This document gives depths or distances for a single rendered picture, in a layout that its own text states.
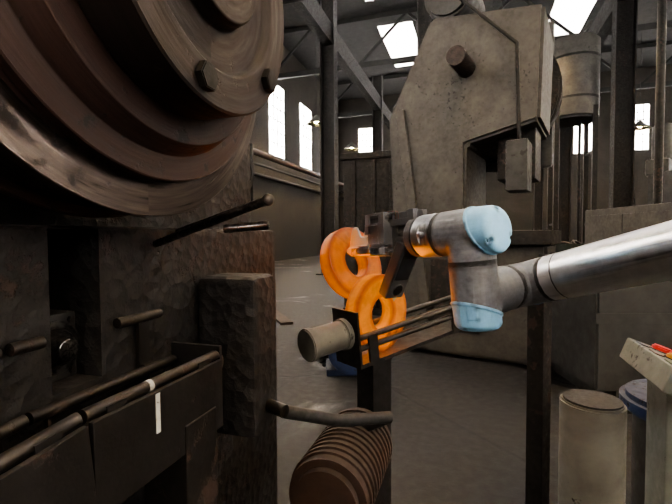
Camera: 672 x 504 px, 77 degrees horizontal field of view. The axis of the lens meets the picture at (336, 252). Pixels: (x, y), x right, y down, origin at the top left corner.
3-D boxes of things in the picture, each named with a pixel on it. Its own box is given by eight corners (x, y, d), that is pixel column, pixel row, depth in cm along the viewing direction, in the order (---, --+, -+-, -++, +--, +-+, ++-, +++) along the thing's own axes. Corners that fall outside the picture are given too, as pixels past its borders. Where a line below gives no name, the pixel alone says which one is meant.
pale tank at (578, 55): (547, 280, 788) (550, 35, 770) (539, 275, 875) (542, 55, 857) (603, 281, 759) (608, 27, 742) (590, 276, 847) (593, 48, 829)
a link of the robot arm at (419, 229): (456, 256, 74) (425, 256, 69) (436, 257, 77) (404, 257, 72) (455, 213, 74) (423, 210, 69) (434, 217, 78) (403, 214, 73)
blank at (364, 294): (366, 365, 85) (379, 369, 83) (331, 310, 79) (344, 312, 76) (403, 311, 94) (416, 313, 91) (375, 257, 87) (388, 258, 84)
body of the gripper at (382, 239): (389, 217, 87) (435, 209, 78) (390, 259, 87) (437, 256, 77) (361, 215, 83) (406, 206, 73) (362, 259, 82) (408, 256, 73)
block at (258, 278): (193, 432, 64) (190, 276, 64) (223, 411, 72) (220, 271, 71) (256, 442, 61) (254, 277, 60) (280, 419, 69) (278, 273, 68)
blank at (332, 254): (307, 242, 86) (317, 236, 84) (354, 224, 97) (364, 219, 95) (338, 311, 86) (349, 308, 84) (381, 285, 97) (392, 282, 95)
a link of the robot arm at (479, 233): (488, 261, 60) (483, 202, 60) (429, 263, 69) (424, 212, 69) (518, 256, 65) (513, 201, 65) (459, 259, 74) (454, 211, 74)
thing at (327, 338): (298, 358, 77) (295, 326, 77) (337, 345, 83) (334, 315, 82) (317, 366, 73) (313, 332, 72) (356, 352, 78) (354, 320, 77)
